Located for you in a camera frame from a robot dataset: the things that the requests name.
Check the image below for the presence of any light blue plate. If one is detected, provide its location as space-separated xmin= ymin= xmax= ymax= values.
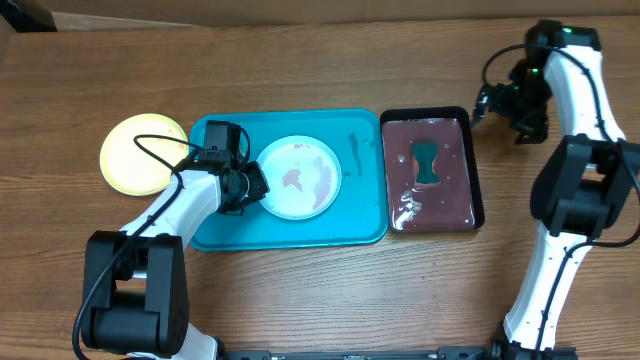
xmin=257 ymin=135 xmax=341 ymax=220

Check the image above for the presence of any green sponge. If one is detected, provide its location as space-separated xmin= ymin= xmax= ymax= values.
xmin=412 ymin=142 xmax=440 ymax=187

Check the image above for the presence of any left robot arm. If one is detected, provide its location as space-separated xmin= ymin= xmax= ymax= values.
xmin=72 ymin=120 xmax=268 ymax=359

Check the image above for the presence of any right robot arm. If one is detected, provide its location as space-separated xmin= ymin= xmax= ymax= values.
xmin=472 ymin=20 xmax=639 ymax=359

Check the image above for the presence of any black water tray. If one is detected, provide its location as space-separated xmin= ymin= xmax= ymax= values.
xmin=380 ymin=106 xmax=485 ymax=233

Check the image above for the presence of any teal plastic tray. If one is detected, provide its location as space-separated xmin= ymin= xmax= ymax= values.
xmin=190 ymin=109 xmax=388 ymax=251

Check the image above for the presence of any dark object top-left corner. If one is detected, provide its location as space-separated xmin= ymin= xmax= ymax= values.
xmin=1 ymin=0 xmax=57 ymax=33

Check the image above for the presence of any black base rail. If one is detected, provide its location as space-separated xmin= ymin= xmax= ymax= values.
xmin=218 ymin=343 xmax=578 ymax=360

